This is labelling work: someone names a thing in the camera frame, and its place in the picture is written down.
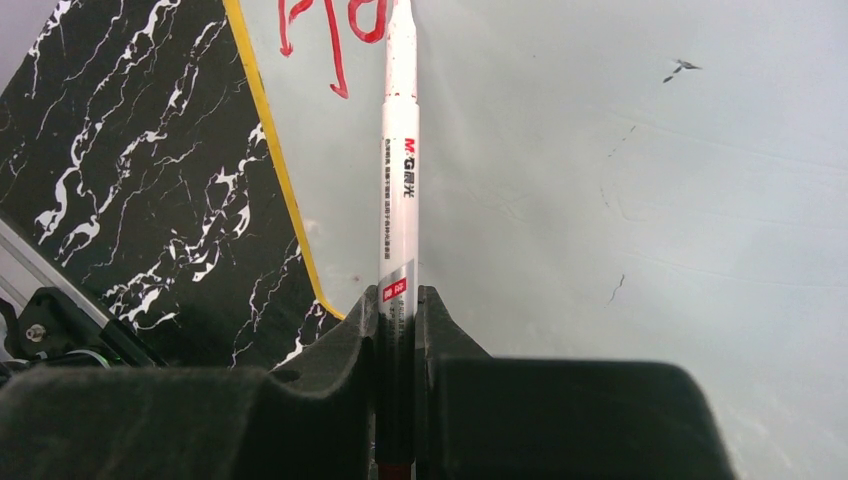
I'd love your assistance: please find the yellow framed whiteboard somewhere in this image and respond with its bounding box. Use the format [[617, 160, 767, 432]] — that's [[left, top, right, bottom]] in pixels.
[[221, 0, 848, 480]]

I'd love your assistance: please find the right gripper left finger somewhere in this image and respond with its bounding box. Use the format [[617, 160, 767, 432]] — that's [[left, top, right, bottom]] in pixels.
[[1, 318, 372, 479]]

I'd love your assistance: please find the red whiteboard marker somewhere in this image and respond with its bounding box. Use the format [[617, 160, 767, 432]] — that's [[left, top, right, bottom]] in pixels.
[[375, 1, 420, 479]]

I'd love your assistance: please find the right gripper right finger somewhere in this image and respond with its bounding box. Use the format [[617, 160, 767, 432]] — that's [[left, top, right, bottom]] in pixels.
[[416, 286, 734, 479]]

